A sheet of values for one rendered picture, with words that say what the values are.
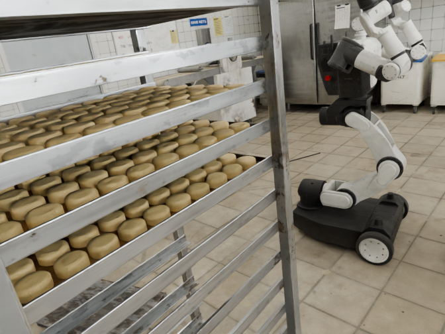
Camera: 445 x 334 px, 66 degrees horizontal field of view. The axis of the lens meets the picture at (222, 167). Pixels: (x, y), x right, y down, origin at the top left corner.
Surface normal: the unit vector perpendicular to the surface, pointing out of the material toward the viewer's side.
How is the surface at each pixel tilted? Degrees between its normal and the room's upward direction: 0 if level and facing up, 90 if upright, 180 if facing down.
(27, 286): 0
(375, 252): 90
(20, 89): 90
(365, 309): 0
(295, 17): 90
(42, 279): 0
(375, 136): 114
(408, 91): 93
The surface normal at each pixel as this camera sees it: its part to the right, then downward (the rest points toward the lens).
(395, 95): -0.64, 0.40
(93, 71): 0.76, 0.13
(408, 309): -0.13, -0.93
